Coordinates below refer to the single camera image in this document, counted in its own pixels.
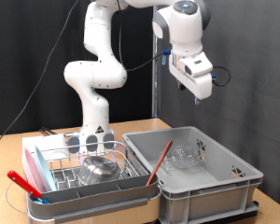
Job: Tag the vertical metal pole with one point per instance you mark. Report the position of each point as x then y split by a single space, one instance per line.
155 93

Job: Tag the clear wine glass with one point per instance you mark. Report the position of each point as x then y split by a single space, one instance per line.
186 155

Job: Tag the pink plate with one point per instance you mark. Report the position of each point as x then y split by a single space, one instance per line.
31 174

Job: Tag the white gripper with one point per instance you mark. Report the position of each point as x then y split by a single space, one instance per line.
202 87

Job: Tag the white box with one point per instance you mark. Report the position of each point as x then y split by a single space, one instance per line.
49 141

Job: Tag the stainless steel bowl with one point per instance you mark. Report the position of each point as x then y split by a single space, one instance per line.
99 171

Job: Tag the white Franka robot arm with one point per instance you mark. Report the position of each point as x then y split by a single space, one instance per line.
96 71

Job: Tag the grey plastic crate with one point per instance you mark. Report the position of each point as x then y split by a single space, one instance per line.
208 199

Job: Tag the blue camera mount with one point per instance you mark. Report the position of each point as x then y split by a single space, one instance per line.
213 76

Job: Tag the black backdrop curtain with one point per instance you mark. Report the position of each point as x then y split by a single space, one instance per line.
9 46

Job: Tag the light blue plate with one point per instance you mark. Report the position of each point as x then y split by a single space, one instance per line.
46 171

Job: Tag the dark grey backdrop curtain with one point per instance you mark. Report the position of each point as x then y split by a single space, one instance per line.
255 93

